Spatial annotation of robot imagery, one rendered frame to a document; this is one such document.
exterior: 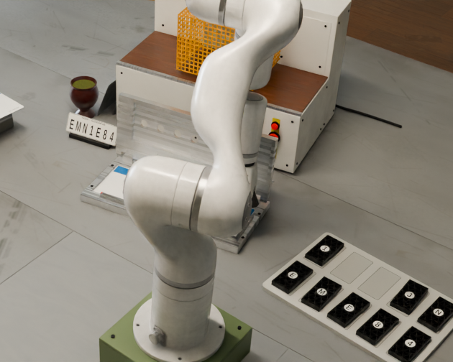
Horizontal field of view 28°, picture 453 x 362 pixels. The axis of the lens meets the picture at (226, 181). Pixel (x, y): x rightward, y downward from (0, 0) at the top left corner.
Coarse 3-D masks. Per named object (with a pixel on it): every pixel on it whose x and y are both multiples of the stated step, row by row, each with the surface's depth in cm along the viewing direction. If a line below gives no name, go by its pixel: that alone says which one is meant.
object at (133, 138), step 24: (120, 96) 234; (120, 120) 237; (168, 120) 232; (120, 144) 240; (144, 144) 237; (168, 144) 235; (192, 144) 232; (264, 144) 224; (264, 168) 227; (264, 192) 229
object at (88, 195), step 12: (120, 156) 243; (108, 168) 240; (96, 180) 235; (84, 192) 230; (96, 192) 231; (96, 204) 230; (108, 204) 228; (120, 204) 228; (264, 204) 232; (252, 228) 225; (216, 240) 219; (228, 240) 219; (240, 240) 220
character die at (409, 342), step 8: (416, 328) 199; (408, 336) 198; (416, 336) 197; (424, 336) 197; (400, 344) 195; (408, 344) 195; (416, 344) 195; (424, 344) 195; (392, 352) 193; (400, 352) 193; (408, 352) 194; (416, 352) 193; (400, 360) 192; (408, 360) 191
